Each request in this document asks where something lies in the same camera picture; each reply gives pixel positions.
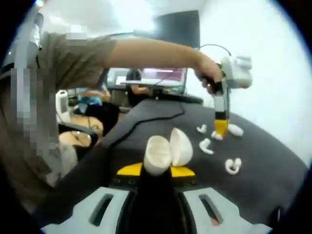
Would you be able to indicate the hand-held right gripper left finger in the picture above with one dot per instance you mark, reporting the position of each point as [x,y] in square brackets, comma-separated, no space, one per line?
[97,209]

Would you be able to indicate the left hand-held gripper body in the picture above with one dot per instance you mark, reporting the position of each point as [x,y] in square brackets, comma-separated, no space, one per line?
[236,72]

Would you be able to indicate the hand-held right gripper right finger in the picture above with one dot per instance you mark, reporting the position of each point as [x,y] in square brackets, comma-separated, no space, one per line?
[219,209]

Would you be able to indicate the white rounded rectangular charging case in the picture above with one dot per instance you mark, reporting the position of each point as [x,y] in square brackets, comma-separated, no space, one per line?
[236,130]

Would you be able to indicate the white clip earphone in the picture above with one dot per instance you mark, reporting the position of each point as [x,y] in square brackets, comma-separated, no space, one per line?
[229,168]

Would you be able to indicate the white oval charging case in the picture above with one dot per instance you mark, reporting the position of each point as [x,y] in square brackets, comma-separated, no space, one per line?
[158,151]

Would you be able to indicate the person's left hand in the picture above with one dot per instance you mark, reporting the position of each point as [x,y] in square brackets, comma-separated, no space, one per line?
[209,74]

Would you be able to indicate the black table mat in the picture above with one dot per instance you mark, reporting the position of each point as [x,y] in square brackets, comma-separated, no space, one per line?
[243,190]

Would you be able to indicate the black keyboard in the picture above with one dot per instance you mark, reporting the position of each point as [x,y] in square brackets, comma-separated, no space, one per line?
[185,98]

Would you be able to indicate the laptop with purple screen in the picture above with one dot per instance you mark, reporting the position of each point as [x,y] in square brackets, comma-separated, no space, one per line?
[165,74]

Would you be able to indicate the black monitor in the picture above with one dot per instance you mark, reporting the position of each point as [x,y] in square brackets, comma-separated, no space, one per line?
[180,26]

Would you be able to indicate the white appliance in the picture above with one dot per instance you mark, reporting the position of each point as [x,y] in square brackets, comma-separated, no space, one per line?
[62,104]

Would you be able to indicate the grey chest harness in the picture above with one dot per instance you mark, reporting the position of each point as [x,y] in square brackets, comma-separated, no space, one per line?
[36,36]

